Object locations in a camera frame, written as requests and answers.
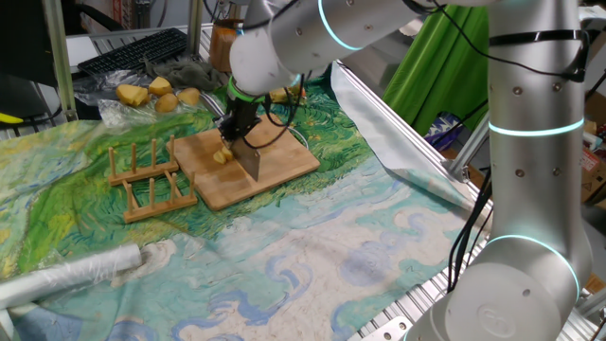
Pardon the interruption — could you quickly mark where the steel kitchen knife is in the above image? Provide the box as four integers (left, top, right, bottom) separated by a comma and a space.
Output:
201, 92, 262, 182

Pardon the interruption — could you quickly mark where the white wire loop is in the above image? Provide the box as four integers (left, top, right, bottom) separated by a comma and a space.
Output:
286, 125, 310, 151

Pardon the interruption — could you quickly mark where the blue patterned bag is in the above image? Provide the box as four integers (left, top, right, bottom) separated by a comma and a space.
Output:
423, 112, 468, 152

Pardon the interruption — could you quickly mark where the black cable bundle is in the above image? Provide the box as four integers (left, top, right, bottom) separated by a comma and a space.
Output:
447, 168, 494, 295

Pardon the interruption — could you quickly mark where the white paper sheet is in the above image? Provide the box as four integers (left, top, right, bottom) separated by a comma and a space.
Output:
65, 36, 100, 67

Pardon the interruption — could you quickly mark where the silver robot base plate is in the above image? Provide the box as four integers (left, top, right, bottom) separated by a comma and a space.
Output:
349, 315, 413, 341

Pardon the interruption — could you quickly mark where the black computer keyboard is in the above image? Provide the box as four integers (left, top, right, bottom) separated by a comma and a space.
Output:
77, 27, 189, 77

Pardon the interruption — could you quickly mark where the aluminium frame post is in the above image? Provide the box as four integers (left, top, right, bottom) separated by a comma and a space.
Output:
187, 0, 205, 56
447, 111, 491, 184

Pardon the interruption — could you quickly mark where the bag of chopped potato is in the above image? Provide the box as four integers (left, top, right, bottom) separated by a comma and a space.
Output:
269, 84, 307, 105

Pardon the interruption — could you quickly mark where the painted landscape tablecloth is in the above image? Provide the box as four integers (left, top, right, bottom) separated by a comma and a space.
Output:
0, 61, 493, 341

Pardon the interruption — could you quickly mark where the clear plastic bag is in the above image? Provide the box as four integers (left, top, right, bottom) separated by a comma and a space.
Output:
73, 69, 223, 129

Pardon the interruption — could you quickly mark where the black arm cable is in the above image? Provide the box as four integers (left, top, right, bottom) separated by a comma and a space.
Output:
239, 0, 593, 151

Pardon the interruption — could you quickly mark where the wooden peg rack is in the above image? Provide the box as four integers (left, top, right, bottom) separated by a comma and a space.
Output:
107, 135, 199, 224

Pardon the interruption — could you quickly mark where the grey crumpled rag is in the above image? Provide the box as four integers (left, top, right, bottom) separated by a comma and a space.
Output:
144, 56, 223, 92

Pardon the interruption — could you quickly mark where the cardboard box with label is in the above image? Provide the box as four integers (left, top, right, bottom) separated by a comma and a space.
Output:
579, 146, 606, 205

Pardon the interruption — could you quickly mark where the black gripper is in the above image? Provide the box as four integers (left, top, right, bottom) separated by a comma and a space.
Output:
217, 97, 263, 143

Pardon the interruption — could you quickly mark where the aluminium frame beam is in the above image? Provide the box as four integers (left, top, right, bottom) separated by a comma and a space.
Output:
42, 0, 80, 123

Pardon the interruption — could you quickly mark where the whole potato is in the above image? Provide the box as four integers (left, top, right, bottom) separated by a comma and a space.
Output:
177, 87, 202, 107
154, 92, 180, 114

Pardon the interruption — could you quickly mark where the green flange ring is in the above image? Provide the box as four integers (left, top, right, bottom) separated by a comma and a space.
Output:
226, 75, 266, 104

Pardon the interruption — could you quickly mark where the rolled clear plastic film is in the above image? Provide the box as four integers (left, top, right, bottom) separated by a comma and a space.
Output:
0, 242, 144, 312

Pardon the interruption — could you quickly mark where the black monitor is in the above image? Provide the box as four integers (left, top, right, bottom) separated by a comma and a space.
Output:
0, 0, 59, 119

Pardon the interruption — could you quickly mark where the green fabric sheet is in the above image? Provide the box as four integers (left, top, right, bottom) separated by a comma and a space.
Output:
382, 4, 491, 136

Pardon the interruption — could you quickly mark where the brown container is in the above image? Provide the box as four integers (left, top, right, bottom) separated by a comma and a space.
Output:
207, 18, 245, 73

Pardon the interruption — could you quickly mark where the yellow peeled potato chunk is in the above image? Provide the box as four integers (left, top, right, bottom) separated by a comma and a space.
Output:
148, 76, 174, 98
116, 83, 151, 108

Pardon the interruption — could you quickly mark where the wooden cutting board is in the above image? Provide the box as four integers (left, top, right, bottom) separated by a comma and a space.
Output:
165, 113, 322, 212

